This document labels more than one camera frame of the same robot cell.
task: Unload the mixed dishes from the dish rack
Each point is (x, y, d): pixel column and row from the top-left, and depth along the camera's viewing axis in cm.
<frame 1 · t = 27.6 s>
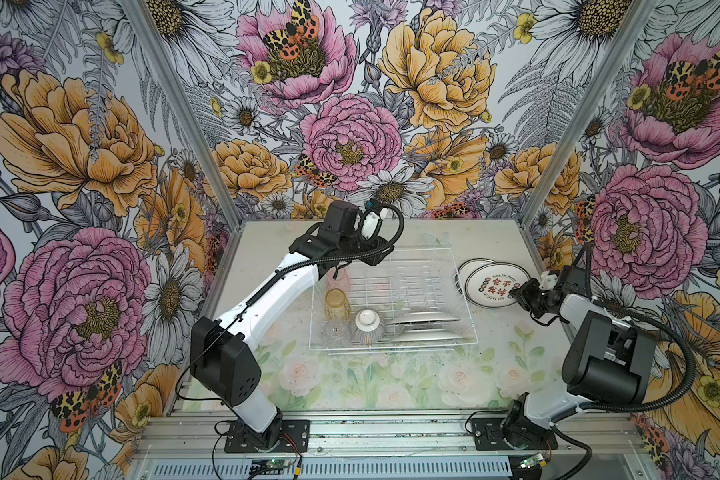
left hand: (385, 254, 78), fingers open
right hand: (510, 296, 92), fingers closed
red character plate: (488, 285, 101), point 4 cm above the table

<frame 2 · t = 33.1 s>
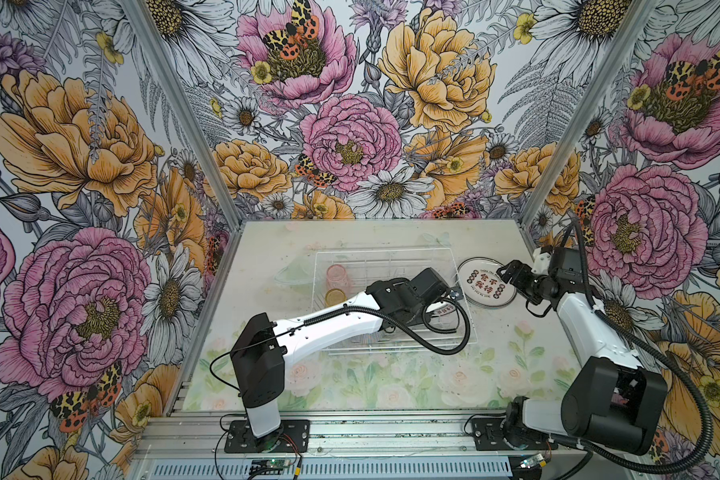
left hand: (410, 298, 79), fingers closed
right hand: (506, 284, 86), fingers open
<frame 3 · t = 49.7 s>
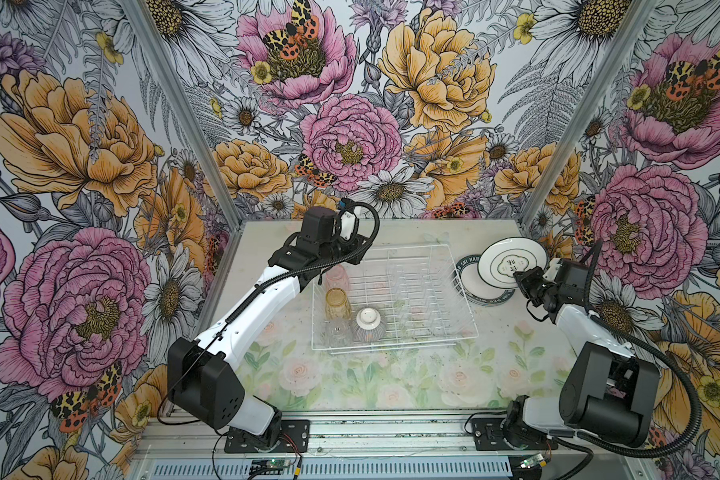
left hand: (365, 249, 79), fingers open
right hand: (512, 278, 89), fingers closed
green rim hao shi plate: (473, 288, 103), point 2 cm above the table
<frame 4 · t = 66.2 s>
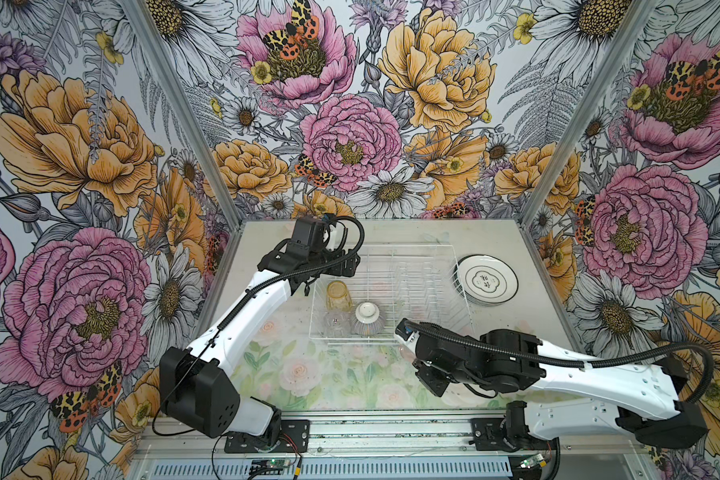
left hand: (341, 266, 81), fingers open
right hand: (424, 372, 66), fingers closed
front plate in rack: (485, 279, 104), point 3 cm above the table
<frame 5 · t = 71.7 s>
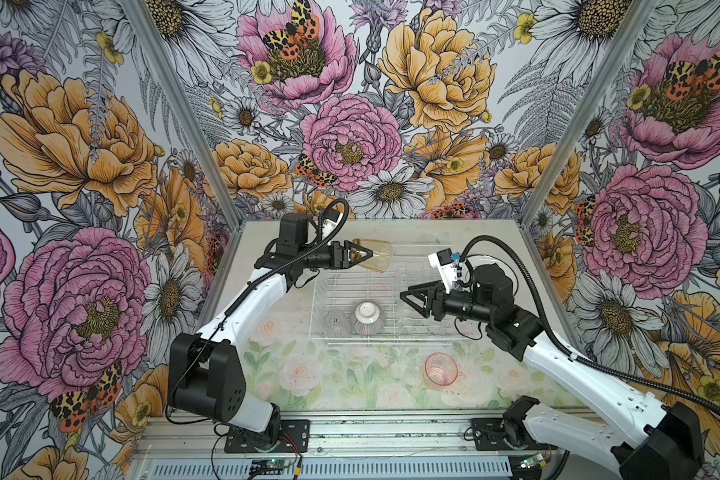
left hand: (365, 263, 76), fingers open
right hand: (407, 302, 70), fingers open
pink glass cup: (441, 369, 85), point 2 cm above the table
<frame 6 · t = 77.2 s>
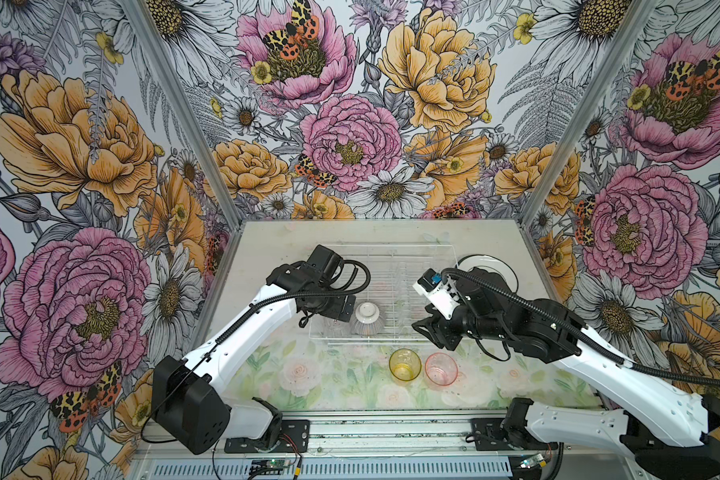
left hand: (330, 315, 79), fingers open
right hand: (427, 327, 65), fingers open
amber glass cup: (405, 364, 85), point 3 cm above the table
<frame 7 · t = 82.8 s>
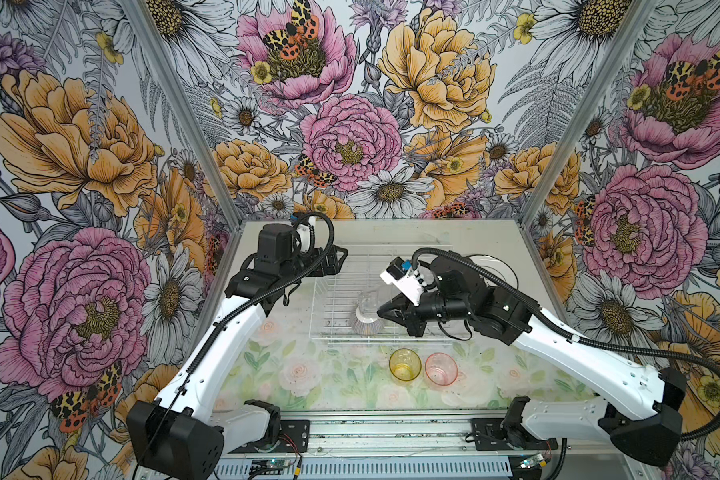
left hand: (331, 262, 76), fingers open
right hand: (386, 322, 64), fingers closed
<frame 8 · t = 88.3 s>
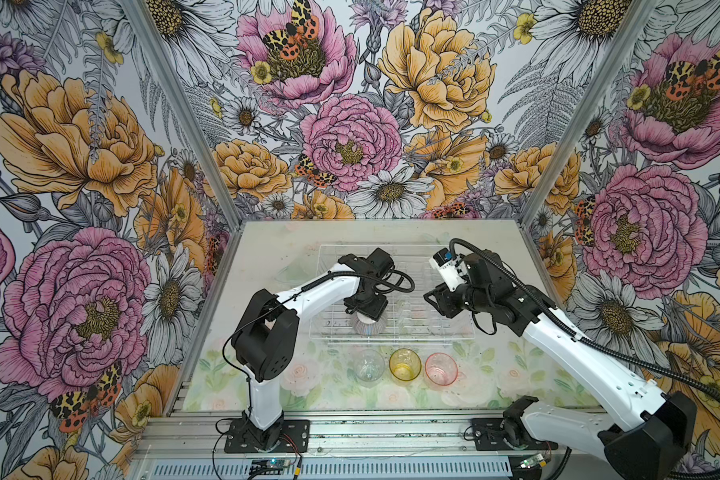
left hand: (364, 317, 87), fingers open
right hand: (435, 301, 76), fingers open
